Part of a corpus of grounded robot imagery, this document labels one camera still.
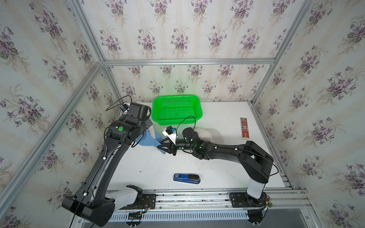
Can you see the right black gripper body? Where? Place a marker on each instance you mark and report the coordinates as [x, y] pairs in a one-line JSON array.
[[183, 146]]

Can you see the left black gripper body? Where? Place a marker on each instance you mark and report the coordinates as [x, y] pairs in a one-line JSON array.
[[143, 125]]

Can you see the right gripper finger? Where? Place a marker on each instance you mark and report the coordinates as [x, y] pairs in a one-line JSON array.
[[166, 141], [167, 149]]

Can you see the blue baseball cap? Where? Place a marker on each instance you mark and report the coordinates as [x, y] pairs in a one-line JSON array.
[[150, 138]]

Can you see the white baseball cap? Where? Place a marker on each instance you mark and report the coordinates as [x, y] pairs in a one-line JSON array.
[[210, 134]]

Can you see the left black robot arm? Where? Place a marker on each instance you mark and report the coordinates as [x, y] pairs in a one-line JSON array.
[[90, 202]]

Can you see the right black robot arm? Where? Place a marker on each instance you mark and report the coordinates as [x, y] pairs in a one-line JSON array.
[[256, 162]]

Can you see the blue stapler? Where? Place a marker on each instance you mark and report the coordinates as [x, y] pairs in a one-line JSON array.
[[187, 178]]

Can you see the green plastic basket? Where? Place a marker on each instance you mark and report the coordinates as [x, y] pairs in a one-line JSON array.
[[169, 110]]

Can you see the red bookmark strip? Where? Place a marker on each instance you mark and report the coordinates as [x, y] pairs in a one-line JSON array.
[[244, 128]]

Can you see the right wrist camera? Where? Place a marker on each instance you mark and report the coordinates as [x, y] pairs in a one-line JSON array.
[[171, 134]]

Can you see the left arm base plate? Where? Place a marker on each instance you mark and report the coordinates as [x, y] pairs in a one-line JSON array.
[[146, 201]]

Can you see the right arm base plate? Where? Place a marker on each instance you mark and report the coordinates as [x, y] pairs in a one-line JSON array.
[[244, 200]]

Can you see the aluminium front rail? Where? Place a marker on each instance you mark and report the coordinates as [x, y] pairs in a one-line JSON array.
[[204, 199]]

